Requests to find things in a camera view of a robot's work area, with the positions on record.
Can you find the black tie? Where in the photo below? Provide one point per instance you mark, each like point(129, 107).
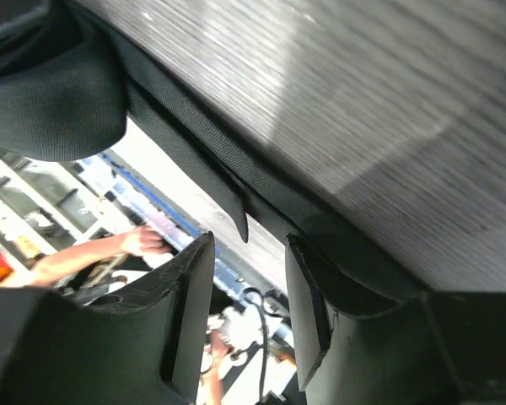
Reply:
point(68, 84)

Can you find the person's bare hand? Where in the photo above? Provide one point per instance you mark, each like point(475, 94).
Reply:
point(143, 241)

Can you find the person's bare forearm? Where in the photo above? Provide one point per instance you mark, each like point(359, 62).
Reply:
point(50, 269)

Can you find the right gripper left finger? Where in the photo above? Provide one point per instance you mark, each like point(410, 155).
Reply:
point(141, 345)

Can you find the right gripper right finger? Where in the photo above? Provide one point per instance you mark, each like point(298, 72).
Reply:
point(352, 347)

